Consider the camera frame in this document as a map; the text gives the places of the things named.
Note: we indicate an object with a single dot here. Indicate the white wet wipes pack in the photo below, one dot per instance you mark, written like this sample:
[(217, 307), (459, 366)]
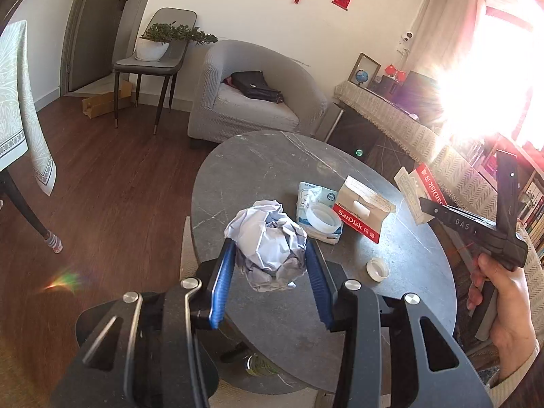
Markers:
[(307, 194)]

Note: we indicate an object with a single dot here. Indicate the red white SanDisk cardboard box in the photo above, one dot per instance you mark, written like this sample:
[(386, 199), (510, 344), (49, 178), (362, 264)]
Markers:
[(362, 209)]

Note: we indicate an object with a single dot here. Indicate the black handbag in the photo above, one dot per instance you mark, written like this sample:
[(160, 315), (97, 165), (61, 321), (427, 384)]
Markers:
[(254, 86)]

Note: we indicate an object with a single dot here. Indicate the grey chair with black legs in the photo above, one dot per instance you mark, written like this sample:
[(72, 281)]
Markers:
[(163, 60)]

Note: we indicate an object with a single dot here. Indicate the brown cardboard box on floor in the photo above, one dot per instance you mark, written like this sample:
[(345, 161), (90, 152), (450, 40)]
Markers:
[(102, 104)]

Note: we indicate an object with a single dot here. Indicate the beige curtain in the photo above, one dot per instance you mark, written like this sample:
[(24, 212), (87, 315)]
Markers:
[(444, 36)]

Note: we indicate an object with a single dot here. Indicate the grey upholstered armchair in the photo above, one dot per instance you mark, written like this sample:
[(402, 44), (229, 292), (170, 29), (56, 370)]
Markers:
[(220, 111)]

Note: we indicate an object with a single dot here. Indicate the black computer monitor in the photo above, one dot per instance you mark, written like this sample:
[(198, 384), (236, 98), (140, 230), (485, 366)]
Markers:
[(419, 95)]

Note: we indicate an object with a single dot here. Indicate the round grey marble table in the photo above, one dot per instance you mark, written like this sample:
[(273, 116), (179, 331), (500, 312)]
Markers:
[(268, 165)]

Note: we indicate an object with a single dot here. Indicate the black table leg with sock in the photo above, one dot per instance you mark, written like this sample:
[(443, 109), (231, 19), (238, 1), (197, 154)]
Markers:
[(10, 189)]

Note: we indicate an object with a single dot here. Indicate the person's right hand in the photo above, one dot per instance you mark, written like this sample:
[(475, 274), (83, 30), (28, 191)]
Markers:
[(512, 332)]

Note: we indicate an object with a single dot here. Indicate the large white paper ball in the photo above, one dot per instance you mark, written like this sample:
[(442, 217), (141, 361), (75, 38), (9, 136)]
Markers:
[(270, 246)]

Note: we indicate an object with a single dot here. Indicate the white security camera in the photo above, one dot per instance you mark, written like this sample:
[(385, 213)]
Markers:
[(407, 37)]

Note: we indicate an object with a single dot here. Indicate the bonsai plant in white pot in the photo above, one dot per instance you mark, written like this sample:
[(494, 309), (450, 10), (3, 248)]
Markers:
[(156, 39)]

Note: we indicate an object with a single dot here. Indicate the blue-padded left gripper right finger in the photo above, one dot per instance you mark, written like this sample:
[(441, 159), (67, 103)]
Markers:
[(428, 367)]

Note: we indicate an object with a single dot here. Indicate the SanDisk card packaging flap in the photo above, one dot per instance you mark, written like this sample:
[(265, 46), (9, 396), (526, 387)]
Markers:
[(419, 183)]

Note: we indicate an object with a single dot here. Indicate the green glass bottle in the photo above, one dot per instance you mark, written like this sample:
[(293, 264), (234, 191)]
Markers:
[(257, 366)]

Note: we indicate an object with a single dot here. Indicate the white plastic round lid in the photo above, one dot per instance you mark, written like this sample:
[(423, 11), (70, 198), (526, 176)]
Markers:
[(322, 218)]

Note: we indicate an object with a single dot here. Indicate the small blue globe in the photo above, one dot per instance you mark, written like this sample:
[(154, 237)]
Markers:
[(362, 77)]

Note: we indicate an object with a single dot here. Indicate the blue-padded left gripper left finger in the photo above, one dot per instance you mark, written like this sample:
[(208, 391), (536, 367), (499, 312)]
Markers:
[(197, 301)]

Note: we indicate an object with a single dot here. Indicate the wooden picture frame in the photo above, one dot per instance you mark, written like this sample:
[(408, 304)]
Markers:
[(366, 63)]

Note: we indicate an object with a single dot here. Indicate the small white tape roll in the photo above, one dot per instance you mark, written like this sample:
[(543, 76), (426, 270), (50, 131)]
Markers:
[(377, 269)]

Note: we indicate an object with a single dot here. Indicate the patterned white tablecloth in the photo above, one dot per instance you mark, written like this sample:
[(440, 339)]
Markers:
[(21, 132)]

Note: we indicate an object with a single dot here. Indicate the grey door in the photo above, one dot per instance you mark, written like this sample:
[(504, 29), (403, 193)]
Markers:
[(90, 37)]

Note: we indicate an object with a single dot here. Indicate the black trash bin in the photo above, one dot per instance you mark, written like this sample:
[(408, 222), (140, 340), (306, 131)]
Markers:
[(129, 356)]

